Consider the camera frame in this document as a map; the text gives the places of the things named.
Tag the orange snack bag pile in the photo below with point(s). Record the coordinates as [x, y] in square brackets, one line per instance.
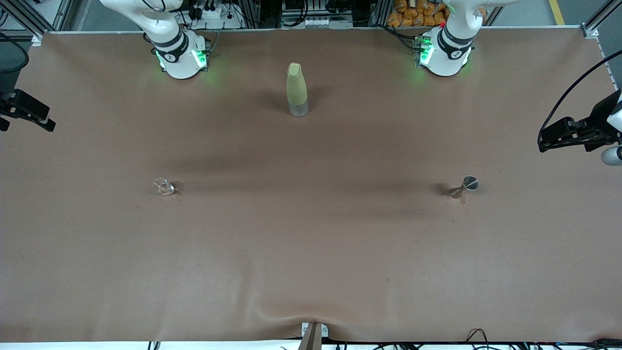
[418, 14]

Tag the brown mount bar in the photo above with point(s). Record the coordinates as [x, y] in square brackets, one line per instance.
[311, 340]

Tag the small clear glass cup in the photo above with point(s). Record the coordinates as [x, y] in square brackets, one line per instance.
[165, 188]

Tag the yellow-green water bottle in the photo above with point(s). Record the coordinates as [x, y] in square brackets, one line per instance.
[296, 90]

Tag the silver mount bracket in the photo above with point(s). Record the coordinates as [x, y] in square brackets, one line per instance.
[324, 330]

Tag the grey electronics box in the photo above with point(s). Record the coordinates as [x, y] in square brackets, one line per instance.
[316, 22]

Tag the white power strip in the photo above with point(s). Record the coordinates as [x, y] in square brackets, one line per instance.
[214, 17]

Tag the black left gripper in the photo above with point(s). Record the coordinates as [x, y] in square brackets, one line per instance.
[598, 122]

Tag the steel double jigger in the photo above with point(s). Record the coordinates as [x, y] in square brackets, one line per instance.
[470, 183]

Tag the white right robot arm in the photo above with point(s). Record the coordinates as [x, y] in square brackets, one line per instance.
[182, 56]

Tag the aluminium corner frame post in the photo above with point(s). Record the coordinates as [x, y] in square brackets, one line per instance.
[590, 30]
[60, 14]

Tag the aluminium frame strut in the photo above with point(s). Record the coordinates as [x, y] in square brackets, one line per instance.
[252, 14]
[381, 12]

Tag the brown table cloth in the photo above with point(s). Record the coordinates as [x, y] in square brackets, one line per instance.
[311, 243]

